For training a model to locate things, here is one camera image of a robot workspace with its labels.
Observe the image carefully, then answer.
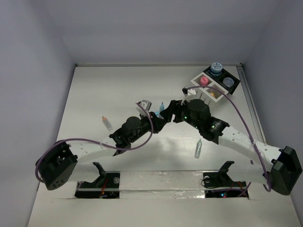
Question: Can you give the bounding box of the pink cap bottle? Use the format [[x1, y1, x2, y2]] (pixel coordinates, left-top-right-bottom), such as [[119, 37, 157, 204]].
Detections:
[[199, 76, 209, 86]]

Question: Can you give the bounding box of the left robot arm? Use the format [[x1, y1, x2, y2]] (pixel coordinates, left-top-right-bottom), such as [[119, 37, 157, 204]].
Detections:
[[35, 112, 167, 191]]

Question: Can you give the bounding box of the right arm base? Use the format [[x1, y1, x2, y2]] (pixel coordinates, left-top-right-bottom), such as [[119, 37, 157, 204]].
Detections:
[[201, 161, 249, 199]]

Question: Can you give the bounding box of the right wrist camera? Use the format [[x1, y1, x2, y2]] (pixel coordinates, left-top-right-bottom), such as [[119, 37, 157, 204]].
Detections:
[[182, 87, 196, 97]]

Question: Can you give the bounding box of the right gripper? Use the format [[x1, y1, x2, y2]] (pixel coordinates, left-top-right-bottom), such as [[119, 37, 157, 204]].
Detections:
[[160, 97, 202, 130]]

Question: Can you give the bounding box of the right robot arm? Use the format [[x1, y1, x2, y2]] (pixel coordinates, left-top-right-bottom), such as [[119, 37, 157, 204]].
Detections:
[[160, 99, 303, 195]]

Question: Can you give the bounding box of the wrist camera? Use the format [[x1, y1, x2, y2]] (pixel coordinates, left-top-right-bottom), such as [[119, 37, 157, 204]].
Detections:
[[182, 87, 196, 97], [136, 100, 152, 114]]

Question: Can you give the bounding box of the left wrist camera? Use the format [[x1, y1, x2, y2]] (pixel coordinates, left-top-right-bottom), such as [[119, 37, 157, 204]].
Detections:
[[136, 100, 152, 114]]

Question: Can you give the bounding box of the blue marker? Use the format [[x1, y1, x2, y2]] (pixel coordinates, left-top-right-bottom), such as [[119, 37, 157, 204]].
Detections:
[[158, 102, 165, 118]]

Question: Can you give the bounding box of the black and white organizer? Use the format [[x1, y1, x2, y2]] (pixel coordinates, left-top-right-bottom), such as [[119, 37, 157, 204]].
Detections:
[[188, 66, 240, 105]]

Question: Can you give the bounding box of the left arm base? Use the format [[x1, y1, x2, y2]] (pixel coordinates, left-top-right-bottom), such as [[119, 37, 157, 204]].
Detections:
[[74, 162, 120, 199]]

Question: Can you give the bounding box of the foil tape strip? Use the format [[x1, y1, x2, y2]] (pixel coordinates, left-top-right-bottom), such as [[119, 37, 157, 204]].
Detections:
[[119, 171, 205, 200]]

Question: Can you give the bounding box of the clear jar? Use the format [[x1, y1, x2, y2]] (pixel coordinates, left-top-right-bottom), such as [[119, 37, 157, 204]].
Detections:
[[223, 77, 235, 87]]

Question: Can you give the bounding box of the green marker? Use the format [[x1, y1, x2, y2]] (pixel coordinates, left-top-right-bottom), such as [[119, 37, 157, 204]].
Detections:
[[194, 139, 202, 159]]

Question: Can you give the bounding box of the blue lid jar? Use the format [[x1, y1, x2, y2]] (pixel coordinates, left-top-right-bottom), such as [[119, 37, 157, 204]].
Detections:
[[210, 62, 223, 77]]

